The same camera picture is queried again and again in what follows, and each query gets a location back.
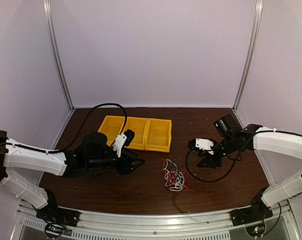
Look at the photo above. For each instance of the yellow bin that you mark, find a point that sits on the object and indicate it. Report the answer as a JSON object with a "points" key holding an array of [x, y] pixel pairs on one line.
{"points": [[158, 135], [111, 127], [139, 126]]}

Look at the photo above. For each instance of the aluminium frame post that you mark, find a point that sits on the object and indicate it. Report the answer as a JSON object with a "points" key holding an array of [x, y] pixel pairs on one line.
{"points": [[56, 55], [257, 18]]}

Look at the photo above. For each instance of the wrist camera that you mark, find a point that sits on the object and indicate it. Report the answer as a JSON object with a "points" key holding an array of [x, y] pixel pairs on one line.
{"points": [[123, 140], [199, 144]]}

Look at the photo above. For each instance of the yellow bin right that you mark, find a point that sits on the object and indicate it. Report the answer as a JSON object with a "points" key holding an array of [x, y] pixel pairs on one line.
{"points": [[158, 135]]}

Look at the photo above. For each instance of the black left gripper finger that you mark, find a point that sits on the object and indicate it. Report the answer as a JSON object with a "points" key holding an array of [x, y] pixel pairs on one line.
{"points": [[127, 154], [127, 166]]}

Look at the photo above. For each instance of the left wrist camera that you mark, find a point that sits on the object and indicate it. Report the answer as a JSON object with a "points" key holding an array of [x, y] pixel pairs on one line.
{"points": [[123, 140]]}

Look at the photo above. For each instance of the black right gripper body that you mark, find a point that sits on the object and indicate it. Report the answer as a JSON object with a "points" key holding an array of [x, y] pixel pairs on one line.
{"points": [[211, 161]]}

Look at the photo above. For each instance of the yellow bin middle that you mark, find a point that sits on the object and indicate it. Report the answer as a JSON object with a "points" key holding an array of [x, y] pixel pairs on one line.
{"points": [[139, 126]]}

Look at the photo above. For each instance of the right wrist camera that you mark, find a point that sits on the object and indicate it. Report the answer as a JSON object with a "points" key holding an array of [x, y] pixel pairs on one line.
{"points": [[199, 144]]}

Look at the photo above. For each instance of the aluminium front rail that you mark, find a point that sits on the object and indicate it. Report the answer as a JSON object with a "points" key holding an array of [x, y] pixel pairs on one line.
{"points": [[207, 225]]}

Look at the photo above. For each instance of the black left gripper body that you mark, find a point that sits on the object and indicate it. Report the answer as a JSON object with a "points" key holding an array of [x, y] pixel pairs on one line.
{"points": [[98, 163]]}

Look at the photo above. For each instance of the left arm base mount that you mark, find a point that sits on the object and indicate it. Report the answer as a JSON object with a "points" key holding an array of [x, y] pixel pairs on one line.
{"points": [[57, 220]]}

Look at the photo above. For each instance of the aluminium frame post left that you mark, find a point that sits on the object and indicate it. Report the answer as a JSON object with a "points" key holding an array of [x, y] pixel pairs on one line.
{"points": [[56, 55]]}

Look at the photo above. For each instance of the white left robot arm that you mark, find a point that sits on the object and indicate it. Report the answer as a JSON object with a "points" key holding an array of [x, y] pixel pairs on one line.
{"points": [[58, 162]]}

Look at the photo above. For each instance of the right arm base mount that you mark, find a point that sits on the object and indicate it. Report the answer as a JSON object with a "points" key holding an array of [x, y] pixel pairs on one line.
{"points": [[254, 213]]}

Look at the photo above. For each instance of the aluminium frame post right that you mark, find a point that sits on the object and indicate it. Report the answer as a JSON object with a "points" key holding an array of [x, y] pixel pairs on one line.
{"points": [[257, 18]]}

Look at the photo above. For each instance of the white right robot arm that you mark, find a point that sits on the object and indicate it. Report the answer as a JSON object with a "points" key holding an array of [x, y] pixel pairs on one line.
{"points": [[237, 139]]}

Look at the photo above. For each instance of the yellow bin left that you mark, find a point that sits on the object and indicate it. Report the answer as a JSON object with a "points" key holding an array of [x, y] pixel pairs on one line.
{"points": [[111, 127]]}

